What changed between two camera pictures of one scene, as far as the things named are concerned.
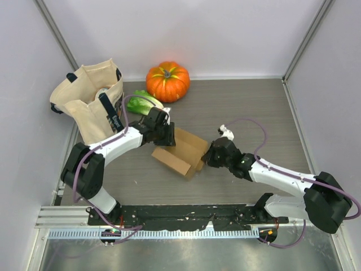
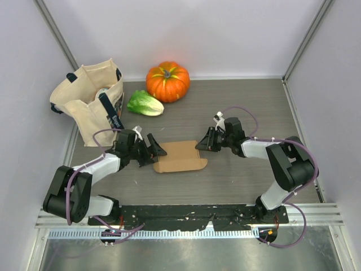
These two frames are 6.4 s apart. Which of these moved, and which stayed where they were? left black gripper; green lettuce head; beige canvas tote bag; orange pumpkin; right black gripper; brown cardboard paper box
Moved: brown cardboard paper box; right black gripper; left black gripper
Stayed: green lettuce head; beige canvas tote bag; orange pumpkin
